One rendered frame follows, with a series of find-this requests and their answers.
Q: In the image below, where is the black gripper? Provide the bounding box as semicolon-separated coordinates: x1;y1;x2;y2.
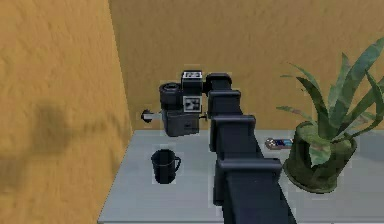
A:
140;82;201;138

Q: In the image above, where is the black mug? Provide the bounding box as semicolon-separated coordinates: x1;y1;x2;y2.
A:
150;148;182;185

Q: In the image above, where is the grey table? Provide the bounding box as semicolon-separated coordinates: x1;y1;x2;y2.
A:
97;129;384;224

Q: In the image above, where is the small colourful flat object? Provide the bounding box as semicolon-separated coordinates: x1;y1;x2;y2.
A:
265;137;295;151

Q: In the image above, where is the green potted house plant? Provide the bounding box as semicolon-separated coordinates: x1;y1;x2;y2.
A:
275;37;384;195

